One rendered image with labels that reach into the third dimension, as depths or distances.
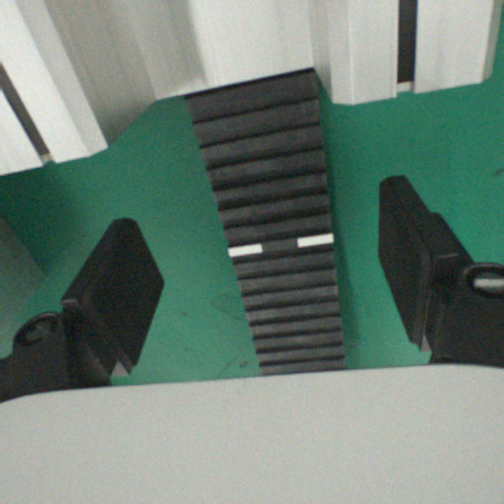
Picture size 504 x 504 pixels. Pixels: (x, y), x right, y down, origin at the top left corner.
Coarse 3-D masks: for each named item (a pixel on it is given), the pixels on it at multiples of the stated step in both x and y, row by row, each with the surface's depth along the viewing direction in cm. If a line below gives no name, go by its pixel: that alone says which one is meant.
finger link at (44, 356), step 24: (48, 312) 9; (24, 336) 8; (48, 336) 8; (72, 336) 8; (24, 360) 7; (48, 360) 7; (72, 360) 7; (24, 384) 7; (48, 384) 7; (72, 384) 7
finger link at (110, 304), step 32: (128, 224) 11; (96, 256) 10; (128, 256) 11; (96, 288) 9; (128, 288) 10; (160, 288) 13; (96, 320) 9; (128, 320) 10; (96, 352) 9; (128, 352) 10; (0, 384) 8; (96, 384) 9
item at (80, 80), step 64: (0, 0) 5; (64, 0) 6; (128, 0) 9; (192, 0) 8; (256, 0) 8; (320, 0) 6; (384, 0) 5; (448, 0) 5; (0, 64) 6; (64, 64) 6; (128, 64) 8; (192, 64) 9; (256, 64) 9; (320, 64) 7; (384, 64) 6; (448, 64) 6; (0, 128) 7; (64, 128) 7
